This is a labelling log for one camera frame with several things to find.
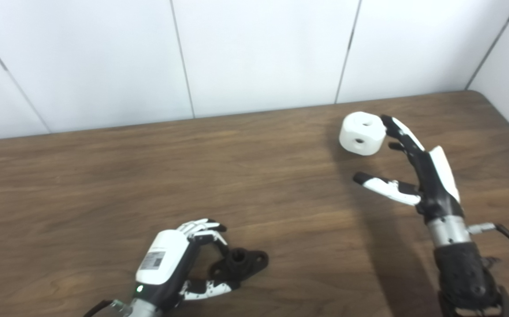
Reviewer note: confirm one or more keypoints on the black and white right hand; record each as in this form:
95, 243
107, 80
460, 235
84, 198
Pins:
435, 185

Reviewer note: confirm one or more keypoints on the black and white left hand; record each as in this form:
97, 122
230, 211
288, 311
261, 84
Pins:
161, 259

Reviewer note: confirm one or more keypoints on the black flanged holder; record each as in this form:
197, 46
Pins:
241, 262

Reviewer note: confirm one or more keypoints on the round white plastic piece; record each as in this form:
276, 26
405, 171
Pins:
362, 132

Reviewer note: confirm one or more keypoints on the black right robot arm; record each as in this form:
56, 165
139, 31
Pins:
461, 273

